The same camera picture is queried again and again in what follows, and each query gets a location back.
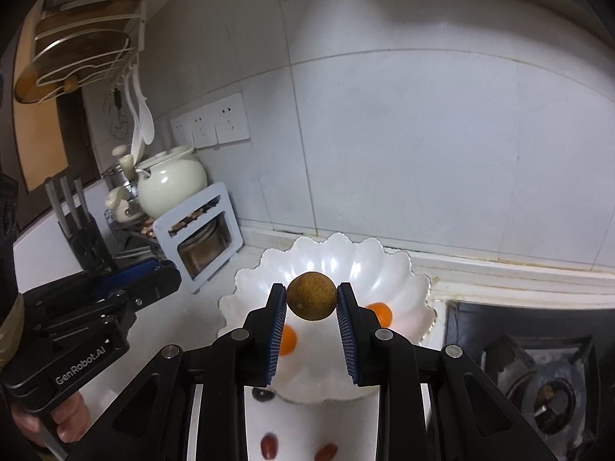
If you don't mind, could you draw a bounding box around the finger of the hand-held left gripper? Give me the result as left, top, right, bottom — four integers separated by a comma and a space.
92, 258, 165, 299
29, 261, 183, 343

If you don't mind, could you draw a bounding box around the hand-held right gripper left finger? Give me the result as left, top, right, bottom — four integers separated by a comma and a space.
65, 283, 288, 461

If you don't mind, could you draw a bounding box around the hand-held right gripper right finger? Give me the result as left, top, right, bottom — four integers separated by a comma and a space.
336, 282, 561, 461

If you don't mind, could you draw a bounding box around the orange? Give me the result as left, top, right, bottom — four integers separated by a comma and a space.
280, 324, 299, 357
364, 302, 394, 328

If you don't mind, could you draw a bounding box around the brown longan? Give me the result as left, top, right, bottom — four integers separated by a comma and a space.
287, 271, 338, 322

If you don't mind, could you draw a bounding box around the white scalloped bowl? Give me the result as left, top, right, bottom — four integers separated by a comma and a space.
218, 232, 438, 405

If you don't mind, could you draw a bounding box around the person's left forearm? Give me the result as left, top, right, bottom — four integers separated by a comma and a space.
0, 297, 26, 371

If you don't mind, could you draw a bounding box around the person's left hand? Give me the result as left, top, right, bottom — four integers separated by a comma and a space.
12, 390, 92, 445

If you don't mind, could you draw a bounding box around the black knife block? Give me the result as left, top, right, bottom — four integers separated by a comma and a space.
58, 208, 116, 275

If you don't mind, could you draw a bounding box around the white counter shelf rack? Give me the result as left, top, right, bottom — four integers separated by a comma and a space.
115, 181, 244, 295

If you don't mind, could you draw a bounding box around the glass storage jar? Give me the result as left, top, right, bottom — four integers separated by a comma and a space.
178, 223, 232, 278

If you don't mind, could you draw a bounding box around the small white ceramic cup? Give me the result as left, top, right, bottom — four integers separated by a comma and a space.
105, 186, 143, 222

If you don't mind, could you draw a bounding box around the cream ceramic teapot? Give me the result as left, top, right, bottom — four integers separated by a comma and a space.
135, 146, 209, 220

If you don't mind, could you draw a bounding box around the white plastic spoon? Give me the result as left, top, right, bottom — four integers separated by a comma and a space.
124, 65, 145, 160
132, 55, 156, 145

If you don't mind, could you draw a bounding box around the black glass gas stove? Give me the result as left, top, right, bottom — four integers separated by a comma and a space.
444, 300, 615, 461

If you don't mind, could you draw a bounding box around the black burner grate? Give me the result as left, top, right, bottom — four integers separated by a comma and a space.
480, 333, 602, 448

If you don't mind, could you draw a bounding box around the round wooden cutting board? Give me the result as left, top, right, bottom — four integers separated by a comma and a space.
13, 26, 131, 104

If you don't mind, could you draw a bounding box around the rectangular wooden cutting board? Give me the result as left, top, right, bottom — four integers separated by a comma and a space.
40, 0, 143, 26

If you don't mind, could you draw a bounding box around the white wall power outlet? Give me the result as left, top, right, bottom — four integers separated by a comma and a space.
190, 104, 220, 149
214, 92, 252, 145
170, 112, 196, 151

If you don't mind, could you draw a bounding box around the white wire board rack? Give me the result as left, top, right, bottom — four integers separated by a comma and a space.
13, 0, 148, 104

